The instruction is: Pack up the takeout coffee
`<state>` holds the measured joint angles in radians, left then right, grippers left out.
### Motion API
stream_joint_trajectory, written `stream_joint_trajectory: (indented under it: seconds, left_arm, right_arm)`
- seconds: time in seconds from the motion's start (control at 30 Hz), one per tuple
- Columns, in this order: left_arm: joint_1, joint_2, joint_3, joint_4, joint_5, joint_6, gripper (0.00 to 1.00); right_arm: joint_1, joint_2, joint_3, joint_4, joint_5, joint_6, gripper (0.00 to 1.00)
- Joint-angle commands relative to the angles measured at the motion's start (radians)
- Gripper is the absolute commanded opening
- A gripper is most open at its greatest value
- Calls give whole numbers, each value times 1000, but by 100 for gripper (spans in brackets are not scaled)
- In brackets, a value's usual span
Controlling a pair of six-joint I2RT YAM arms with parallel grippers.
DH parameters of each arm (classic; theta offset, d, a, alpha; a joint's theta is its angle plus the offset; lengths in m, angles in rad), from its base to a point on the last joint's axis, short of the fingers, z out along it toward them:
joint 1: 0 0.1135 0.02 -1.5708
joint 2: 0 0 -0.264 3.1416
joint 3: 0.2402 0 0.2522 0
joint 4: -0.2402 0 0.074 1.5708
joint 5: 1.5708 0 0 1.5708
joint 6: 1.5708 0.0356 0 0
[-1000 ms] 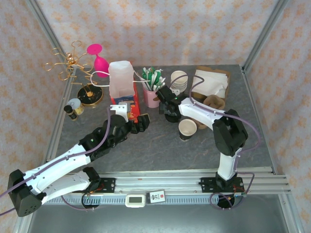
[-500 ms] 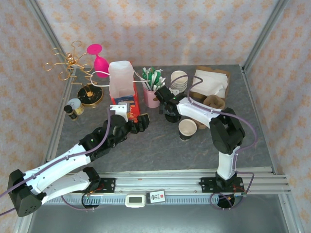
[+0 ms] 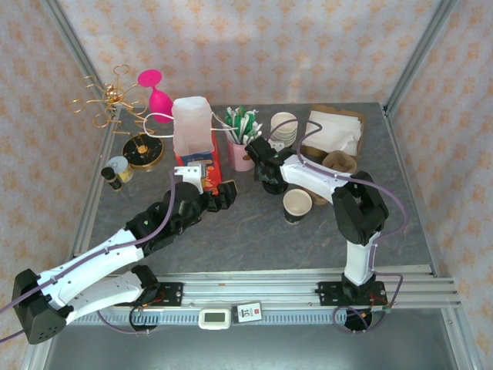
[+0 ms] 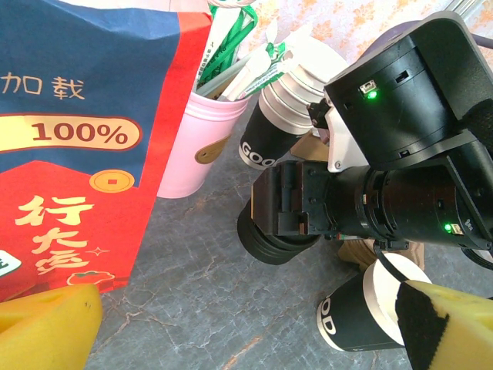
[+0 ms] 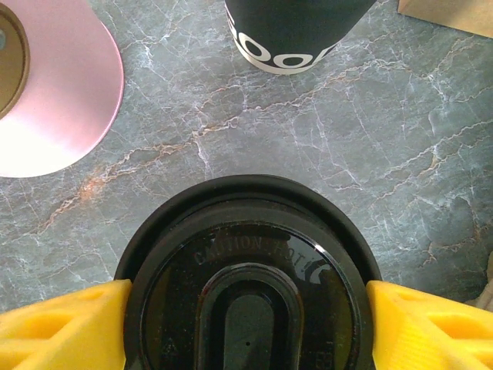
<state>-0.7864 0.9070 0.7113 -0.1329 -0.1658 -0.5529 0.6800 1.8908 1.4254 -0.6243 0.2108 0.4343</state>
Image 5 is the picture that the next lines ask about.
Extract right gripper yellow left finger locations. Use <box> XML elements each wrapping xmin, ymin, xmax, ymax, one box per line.
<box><xmin>0</xmin><ymin>279</ymin><xmax>132</xmax><ymax>370</ymax></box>

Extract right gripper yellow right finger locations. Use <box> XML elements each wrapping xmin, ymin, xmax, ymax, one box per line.
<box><xmin>365</xmin><ymin>280</ymin><xmax>493</xmax><ymax>370</ymax></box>

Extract black plastic cup lid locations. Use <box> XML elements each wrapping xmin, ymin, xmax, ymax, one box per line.
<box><xmin>113</xmin><ymin>175</ymin><xmax>383</xmax><ymax>370</ymax></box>

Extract pink round disc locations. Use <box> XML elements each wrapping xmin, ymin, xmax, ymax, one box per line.
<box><xmin>0</xmin><ymin>0</ymin><xmax>125</xmax><ymax>179</ymax></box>

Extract white napkins on cardboard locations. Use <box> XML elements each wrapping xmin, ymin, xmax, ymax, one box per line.
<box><xmin>397</xmin><ymin>0</ymin><xmax>493</xmax><ymax>39</ymax></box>

